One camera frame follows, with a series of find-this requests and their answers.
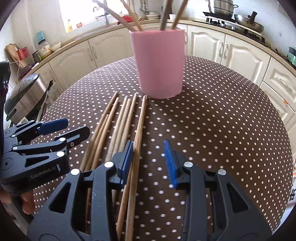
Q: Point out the gas stove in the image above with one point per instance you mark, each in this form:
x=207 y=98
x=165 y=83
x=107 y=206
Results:
x=230 y=23

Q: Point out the steel wok with handle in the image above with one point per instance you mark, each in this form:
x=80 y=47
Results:
x=249 y=22

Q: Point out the silver rice cooker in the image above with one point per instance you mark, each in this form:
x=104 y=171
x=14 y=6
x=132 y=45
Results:
x=26 y=99

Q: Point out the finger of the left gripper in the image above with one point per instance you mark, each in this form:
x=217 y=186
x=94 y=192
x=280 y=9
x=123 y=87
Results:
x=66 y=140
x=32 y=129

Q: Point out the glass jar on counter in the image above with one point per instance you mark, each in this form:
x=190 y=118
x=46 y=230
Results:
x=44 y=49

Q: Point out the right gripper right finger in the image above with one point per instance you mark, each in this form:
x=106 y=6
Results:
x=216 y=207

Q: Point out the kitchen faucet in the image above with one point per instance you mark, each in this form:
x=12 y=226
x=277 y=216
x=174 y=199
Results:
x=105 y=12

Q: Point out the white bowl on counter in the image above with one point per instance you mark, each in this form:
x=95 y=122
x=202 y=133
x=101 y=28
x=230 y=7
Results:
x=56 y=47

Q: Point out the pink cylindrical utensil cup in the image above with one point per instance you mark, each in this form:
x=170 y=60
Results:
x=160 y=58

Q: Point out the green electric grill appliance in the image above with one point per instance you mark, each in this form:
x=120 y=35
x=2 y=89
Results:
x=292 y=55

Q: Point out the white cup on counter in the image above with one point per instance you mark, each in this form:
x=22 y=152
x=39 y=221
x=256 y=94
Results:
x=172 y=16

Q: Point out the left hand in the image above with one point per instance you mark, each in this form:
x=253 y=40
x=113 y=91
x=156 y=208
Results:
x=28 y=206

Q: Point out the brown polka dot tablecloth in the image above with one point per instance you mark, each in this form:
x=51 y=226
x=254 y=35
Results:
x=219 y=120

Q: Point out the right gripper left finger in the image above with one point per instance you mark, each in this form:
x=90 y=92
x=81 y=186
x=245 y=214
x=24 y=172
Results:
x=81 y=206

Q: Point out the large steel stockpot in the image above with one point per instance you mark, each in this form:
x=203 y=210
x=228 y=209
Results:
x=222 y=7

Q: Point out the red cloth by sink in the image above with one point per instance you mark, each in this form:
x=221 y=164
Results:
x=127 y=18

